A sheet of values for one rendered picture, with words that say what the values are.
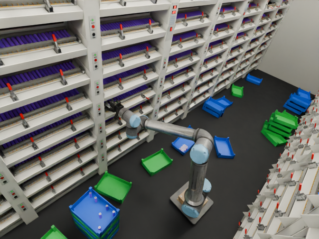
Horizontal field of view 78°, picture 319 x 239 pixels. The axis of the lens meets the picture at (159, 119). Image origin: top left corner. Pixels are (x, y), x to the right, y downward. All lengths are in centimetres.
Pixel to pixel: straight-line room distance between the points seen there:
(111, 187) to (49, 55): 139
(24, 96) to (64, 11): 49
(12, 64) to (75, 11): 40
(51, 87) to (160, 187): 142
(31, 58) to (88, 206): 110
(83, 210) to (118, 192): 50
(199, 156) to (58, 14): 109
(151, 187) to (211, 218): 64
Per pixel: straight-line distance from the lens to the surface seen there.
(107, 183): 216
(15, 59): 120
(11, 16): 111
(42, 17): 115
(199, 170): 141
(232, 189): 243
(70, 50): 126
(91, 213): 170
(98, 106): 155
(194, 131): 144
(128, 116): 147
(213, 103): 331
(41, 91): 130
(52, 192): 202
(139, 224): 200
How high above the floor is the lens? 188
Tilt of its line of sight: 42 degrees down
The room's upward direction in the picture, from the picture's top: 11 degrees clockwise
